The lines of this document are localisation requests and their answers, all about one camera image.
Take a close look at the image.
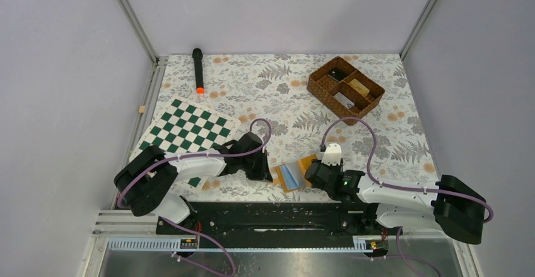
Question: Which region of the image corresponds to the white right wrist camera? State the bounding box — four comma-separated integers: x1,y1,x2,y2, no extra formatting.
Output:
321,143,342,166

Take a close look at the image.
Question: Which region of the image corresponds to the black item in basket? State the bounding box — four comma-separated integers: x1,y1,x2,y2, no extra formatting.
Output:
327,68,348,82

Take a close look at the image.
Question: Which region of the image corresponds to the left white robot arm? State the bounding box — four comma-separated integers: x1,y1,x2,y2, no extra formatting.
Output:
114,132,273,233

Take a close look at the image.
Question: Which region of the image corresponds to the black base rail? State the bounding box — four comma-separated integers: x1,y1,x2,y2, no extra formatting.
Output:
181,201,397,249

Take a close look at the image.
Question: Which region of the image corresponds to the brown woven divided basket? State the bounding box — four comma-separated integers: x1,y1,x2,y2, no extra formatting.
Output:
307,56,385,119

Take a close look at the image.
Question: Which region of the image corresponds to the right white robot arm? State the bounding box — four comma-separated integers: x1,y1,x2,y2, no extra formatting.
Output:
304,160,486,245

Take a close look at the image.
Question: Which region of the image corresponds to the grey card in basket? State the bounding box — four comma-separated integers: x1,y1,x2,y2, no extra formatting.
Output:
334,92,355,109

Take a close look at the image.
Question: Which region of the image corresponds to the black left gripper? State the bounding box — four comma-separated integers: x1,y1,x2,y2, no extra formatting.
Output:
241,149,273,182

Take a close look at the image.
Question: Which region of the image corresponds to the black marker orange cap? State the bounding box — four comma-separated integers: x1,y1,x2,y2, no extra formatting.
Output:
192,48,204,94

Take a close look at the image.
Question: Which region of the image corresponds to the green white chessboard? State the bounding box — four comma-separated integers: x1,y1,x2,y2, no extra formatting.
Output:
128,96,242,192

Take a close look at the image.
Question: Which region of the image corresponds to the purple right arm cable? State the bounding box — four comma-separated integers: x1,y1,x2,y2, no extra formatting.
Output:
319,117,495,277

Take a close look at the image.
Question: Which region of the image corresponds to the yellow block in basket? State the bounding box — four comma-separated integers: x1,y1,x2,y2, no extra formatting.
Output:
349,79,370,97

